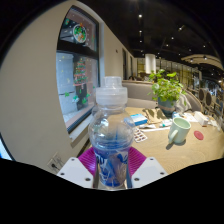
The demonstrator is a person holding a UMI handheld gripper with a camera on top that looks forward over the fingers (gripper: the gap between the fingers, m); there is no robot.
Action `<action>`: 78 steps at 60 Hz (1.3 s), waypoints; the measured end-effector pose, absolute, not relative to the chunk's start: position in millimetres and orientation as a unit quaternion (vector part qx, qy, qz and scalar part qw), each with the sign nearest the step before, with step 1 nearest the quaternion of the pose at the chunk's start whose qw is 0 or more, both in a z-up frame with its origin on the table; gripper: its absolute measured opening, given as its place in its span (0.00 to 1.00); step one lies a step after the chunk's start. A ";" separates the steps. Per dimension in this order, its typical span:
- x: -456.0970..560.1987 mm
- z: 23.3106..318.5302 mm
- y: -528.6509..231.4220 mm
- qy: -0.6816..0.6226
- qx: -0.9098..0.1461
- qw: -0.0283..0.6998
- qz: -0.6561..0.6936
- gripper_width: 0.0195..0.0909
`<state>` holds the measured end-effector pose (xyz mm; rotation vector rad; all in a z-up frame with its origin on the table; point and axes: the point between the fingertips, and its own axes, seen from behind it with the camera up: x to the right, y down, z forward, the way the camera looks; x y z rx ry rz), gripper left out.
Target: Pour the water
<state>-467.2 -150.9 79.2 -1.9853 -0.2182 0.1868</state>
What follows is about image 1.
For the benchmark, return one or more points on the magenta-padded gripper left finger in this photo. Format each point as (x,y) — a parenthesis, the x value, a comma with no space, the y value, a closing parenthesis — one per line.
(75,170)

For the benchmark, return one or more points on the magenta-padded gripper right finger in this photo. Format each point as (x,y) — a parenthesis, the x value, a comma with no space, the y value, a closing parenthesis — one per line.
(150,170)

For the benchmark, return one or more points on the clear blue-labelled water bottle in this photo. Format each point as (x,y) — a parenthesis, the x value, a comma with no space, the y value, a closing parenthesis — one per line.
(111,133)

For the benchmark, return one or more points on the pill blister pack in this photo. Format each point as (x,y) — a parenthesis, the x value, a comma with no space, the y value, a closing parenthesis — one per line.
(140,135)

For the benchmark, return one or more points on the pale green ceramic mug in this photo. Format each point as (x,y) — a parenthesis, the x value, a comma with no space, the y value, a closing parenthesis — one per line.
(180,128)

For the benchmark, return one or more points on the blue and white box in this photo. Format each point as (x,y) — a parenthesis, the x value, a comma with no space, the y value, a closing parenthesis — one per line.
(138,119)

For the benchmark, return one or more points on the flat round red coaster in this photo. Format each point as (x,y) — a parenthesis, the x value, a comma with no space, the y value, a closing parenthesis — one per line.
(198,135)

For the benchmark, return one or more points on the white and orange box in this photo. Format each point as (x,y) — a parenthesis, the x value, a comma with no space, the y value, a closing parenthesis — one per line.
(201,118)

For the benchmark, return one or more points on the curved grey sofa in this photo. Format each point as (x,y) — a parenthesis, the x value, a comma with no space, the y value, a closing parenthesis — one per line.
(138,91)

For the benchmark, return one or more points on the green potted plant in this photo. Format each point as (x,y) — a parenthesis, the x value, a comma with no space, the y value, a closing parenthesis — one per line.
(166,90)

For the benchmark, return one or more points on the group of dining chairs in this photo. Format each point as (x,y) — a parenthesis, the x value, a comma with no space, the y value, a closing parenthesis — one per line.
(206,96)

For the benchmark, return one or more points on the window with festive decals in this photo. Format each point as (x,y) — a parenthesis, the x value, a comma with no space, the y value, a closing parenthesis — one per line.
(78,66)

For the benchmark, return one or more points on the group of ceiling lights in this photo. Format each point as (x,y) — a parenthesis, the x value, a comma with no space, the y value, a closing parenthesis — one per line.
(160,36)

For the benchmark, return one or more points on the white wall socket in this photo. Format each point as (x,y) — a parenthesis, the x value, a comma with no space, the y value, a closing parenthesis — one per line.
(55,162)

